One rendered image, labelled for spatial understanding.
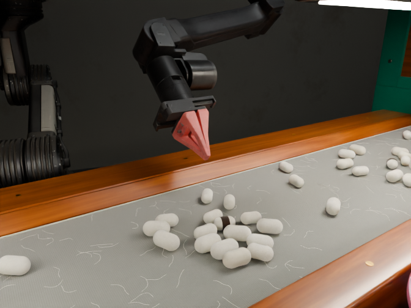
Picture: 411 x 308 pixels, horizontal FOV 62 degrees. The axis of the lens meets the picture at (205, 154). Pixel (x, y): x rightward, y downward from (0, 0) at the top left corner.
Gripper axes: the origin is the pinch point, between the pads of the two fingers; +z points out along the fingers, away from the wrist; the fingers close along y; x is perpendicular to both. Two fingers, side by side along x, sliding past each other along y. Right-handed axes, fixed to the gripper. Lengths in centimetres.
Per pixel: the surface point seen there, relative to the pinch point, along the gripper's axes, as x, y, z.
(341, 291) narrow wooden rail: -14.7, -3.1, 25.1
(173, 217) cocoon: 0.9, -9.3, 8.3
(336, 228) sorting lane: -6.3, 9.9, 19.4
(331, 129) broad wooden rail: 10.7, 46.2, -3.8
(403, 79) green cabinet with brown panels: 5, 83, -12
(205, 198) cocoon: 3.2, -1.8, 6.2
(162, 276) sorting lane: -3.4, -15.3, 15.7
